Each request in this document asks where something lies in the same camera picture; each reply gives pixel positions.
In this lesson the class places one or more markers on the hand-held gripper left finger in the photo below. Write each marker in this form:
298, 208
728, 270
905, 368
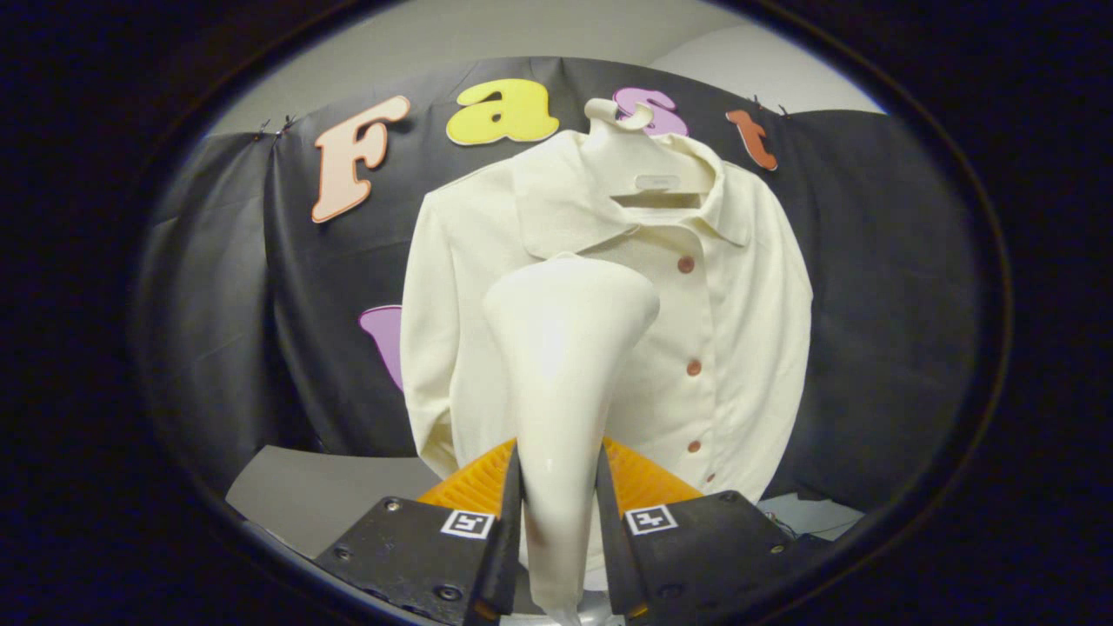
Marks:
417, 548

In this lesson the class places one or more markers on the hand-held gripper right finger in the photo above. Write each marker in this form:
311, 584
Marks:
696, 548

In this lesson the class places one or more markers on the cream garment steamer head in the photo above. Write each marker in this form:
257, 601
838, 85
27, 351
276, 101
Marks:
561, 391

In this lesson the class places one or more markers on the cream button-up shirt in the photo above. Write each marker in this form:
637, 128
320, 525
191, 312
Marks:
739, 330

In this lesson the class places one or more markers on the grey cabinet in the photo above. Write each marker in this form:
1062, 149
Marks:
322, 496

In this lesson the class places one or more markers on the black backdrop cloth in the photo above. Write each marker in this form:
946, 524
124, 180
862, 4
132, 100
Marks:
869, 304

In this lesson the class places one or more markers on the white plastic hanger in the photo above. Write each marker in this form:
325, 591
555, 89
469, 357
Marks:
639, 156

